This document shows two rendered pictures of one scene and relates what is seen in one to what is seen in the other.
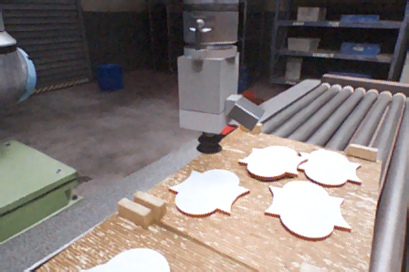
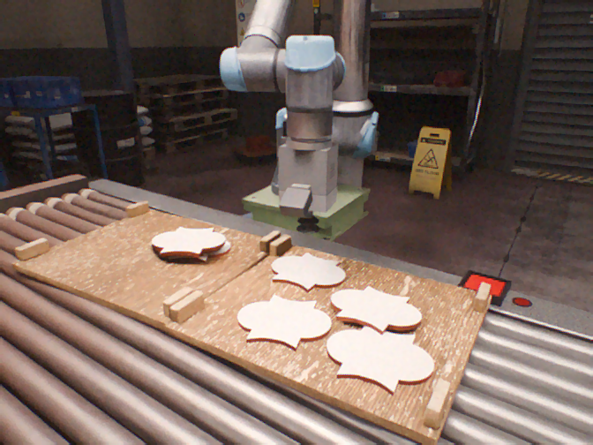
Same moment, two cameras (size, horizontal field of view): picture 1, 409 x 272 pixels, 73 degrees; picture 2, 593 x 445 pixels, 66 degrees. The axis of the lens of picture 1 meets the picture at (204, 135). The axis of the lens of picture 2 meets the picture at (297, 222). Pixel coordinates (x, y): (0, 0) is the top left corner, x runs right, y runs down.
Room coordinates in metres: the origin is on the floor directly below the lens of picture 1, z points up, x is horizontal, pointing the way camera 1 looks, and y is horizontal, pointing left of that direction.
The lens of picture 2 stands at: (0.37, -0.75, 1.34)
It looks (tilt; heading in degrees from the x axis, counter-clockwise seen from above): 22 degrees down; 88
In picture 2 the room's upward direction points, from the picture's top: straight up
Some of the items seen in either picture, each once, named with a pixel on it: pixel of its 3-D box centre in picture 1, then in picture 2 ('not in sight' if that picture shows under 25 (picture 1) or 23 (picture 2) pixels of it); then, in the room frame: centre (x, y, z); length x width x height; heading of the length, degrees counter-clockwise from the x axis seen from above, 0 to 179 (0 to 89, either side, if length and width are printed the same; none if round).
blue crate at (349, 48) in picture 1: (361, 48); not in sight; (4.47, -2.44, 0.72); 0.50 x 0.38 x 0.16; 49
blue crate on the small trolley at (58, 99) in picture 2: not in sight; (41, 92); (-1.53, 3.00, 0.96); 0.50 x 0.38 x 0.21; 161
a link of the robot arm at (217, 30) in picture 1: (209, 29); (307, 124); (0.41, -0.01, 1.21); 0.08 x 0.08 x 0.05
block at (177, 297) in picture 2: not in sight; (179, 301); (0.20, -0.12, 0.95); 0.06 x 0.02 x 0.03; 58
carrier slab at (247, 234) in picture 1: (271, 183); (337, 313); (0.45, -0.13, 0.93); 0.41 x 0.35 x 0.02; 147
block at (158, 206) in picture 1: (149, 204); (281, 245); (0.36, 0.09, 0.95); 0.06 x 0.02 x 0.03; 57
